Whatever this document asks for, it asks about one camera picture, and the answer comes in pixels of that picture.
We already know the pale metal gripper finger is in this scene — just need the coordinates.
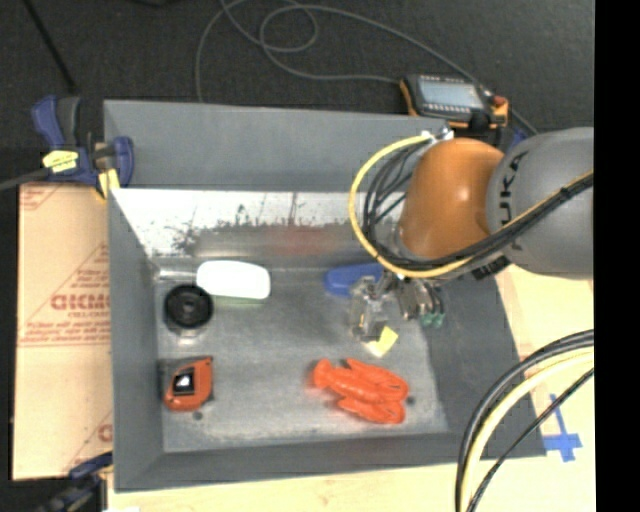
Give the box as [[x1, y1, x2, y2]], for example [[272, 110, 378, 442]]
[[349, 304, 394, 344], [352, 277, 399, 307]]

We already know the yellow square piece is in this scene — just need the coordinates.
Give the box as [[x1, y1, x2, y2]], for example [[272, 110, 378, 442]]
[[366, 325, 400, 358]]

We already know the blue oblong object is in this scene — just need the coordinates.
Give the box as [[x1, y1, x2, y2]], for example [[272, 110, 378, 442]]
[[322, 262, 385, 298]]

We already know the orange toy lobster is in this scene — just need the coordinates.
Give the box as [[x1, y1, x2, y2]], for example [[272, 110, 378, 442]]
[[310, 357, 411, 426]]

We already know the grey metal bin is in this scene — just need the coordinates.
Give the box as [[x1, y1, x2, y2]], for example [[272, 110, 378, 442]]
[[102, 98, 547, 491]]

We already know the orange tape measure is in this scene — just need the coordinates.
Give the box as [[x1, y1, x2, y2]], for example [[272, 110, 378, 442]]
[[160, 355, 216, 413]]

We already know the brown cardboard board, red print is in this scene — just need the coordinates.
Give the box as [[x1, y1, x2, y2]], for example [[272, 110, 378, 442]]
[[10, 181, 114, 481]]

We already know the black round ring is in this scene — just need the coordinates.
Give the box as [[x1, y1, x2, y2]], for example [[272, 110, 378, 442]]
[[164, 284, 216, 330]]

